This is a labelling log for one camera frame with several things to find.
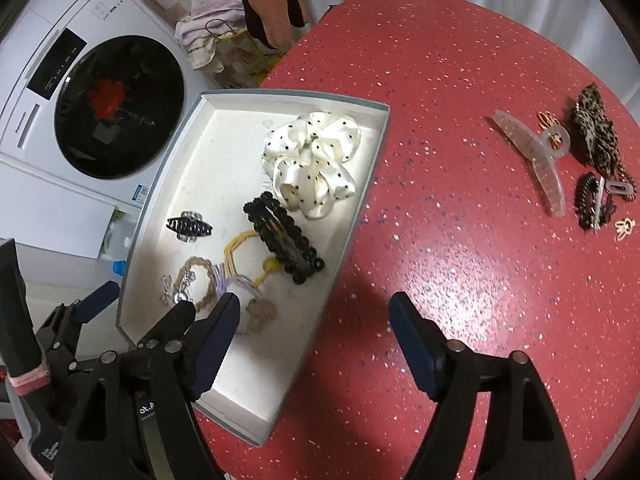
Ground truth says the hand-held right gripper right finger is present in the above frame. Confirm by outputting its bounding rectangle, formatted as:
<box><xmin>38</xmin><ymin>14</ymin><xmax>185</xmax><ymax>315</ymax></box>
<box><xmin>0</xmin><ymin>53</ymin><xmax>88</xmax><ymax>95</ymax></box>
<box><xmin>389</xmin><ymin>291</ymin><xmax>576</xmax><ymax>480</ymax></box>

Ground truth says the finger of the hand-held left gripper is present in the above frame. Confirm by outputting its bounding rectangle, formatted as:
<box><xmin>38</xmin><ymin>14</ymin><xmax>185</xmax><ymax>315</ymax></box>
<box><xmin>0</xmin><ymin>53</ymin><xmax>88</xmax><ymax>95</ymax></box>
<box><xmin>42</xmin><ymin>280</ymin><xmax>121</xmax><ymax>356</ymax></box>
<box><xmin>137</xmin><ymin>301</ymin><xmax>197</xmax><ymax>348</ymax></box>

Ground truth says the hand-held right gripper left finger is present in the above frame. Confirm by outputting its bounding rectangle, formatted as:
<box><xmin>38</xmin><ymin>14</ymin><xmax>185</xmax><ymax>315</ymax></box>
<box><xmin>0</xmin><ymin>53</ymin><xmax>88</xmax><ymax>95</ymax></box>
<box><xmin>52</xmin><ymin>291</ymin><xmax>242</xmax><ymax>480</ymax></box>

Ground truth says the purple hair tie with charm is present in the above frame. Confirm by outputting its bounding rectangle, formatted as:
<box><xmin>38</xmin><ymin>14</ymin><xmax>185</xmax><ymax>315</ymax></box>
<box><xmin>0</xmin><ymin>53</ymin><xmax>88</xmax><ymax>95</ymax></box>
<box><xmin>215</xmin><ymin>262</ymin><xmax>278</xmax><ymax>335</ymax></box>

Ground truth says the tan braided hair tie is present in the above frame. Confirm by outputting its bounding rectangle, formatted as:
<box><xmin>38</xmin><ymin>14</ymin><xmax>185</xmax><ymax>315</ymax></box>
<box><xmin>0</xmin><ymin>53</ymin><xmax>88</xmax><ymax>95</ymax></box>
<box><xmin>172</xmin><ymin>256</ymin><xmax>226</xmax><ymax>313</ymax></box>

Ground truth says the yellow hair tie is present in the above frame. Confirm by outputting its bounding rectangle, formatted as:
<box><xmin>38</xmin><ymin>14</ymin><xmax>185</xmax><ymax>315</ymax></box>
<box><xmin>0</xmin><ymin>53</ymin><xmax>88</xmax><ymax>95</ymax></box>
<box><xmin>223</xmin><ymin>229</ymin><xmax>286</xmax><ymax>288</ymax></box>

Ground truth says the black scalloped snap clip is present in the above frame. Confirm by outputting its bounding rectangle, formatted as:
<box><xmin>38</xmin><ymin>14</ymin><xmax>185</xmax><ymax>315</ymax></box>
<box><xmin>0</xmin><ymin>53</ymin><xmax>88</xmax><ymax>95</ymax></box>
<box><xmin>243</xmin><ymin>191</ymin><xmax>326</xmax><ymax>286</ymax></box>

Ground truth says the white tray box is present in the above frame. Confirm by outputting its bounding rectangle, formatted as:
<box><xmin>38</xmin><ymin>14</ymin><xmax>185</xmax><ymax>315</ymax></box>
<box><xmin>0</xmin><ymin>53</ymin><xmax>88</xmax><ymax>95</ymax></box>
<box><xmin>116</xmin><ymin>89</ymin><xmax>391</xmax><ymax>447</ymax></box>

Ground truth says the person's left forearm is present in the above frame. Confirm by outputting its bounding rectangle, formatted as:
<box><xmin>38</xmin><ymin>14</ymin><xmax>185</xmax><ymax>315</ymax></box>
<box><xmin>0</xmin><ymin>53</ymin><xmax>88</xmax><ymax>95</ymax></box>
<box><xmin>0</xmin><ymin>237</ymin><xmax>53</xmax><ymax>396</ymax></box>

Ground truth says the white jug blue cap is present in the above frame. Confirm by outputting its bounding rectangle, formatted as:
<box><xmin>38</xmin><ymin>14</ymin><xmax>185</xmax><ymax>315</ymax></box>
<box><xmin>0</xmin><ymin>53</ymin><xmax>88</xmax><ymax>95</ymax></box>
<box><xmin>97</xmin><ymin>207</ymin><xmax>137</xmax><ymax>278</ymax></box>

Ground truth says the small black claw clip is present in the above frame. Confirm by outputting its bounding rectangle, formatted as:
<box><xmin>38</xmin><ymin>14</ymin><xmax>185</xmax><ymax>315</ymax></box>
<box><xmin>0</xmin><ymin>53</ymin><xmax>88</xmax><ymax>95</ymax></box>
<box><xmin>166</xmin><ymin>211</ymin><xmax>213</xmax><ymax>244</ymax></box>

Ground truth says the white washing machine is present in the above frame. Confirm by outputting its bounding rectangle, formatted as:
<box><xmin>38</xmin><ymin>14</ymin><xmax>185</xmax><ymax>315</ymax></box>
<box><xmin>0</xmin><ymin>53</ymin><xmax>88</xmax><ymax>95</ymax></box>
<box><xmin>0</xmin><ymin>0</ymin><xmax>196</xmax><ymax>261</ymax></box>

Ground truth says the white polka dot scrunchie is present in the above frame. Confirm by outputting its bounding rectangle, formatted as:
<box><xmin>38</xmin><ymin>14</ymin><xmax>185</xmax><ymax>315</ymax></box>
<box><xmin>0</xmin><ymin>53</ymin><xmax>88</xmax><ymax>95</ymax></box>
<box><xmin>260</xmin><ymin>111</ymin><xmax>362</xmax><ymax>220</ymax></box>

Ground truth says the black beaded hair clip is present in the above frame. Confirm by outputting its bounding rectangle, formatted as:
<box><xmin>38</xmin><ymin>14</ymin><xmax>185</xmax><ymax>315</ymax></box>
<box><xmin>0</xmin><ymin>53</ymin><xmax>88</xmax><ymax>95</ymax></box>
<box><xmin>574</xmin><ymin>172</ymin><xmax>618</xmax><ymax>232</ymax></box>

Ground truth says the clear claw hair clip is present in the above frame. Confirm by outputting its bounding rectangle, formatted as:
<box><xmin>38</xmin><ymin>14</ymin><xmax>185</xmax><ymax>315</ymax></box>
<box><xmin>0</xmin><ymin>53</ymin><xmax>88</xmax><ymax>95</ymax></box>
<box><xmin>492</xmin><ymin>110</ymin><xmax>572</xmax><ymax>216</ymax></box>

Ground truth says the grey rectangular hair clip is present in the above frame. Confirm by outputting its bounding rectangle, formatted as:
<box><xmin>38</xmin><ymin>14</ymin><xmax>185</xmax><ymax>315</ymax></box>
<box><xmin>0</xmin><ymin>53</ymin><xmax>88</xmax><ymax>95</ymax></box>
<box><xmin>602</xmin><ymin>177</ymin><xmax>633</xmax><ymax>198</ymax></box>

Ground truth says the pale pink towel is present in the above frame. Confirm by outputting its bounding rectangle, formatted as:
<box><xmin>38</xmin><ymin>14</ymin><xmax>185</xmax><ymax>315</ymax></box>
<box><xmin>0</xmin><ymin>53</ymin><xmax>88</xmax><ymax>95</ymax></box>
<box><xmin>175</xmin><ymin>0</ymin><xmax>246</xmax><ymax>71</ymax></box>

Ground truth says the leopard print scrunchie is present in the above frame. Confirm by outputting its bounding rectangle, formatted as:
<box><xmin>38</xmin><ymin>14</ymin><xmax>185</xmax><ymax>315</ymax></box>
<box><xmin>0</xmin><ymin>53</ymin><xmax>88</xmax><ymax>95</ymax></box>
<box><xmin>567</xmin><ymin>85</ymin><xmax>636</xmax><ymax>186</ymax></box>

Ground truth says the yellow wire rack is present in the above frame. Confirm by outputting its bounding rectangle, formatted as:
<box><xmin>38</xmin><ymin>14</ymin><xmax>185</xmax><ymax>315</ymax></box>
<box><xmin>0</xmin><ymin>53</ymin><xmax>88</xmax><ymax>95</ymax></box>
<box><xmin>202</xmin><ymin>17</ymin><xmax>288</xmax><ymax>88</ymax></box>

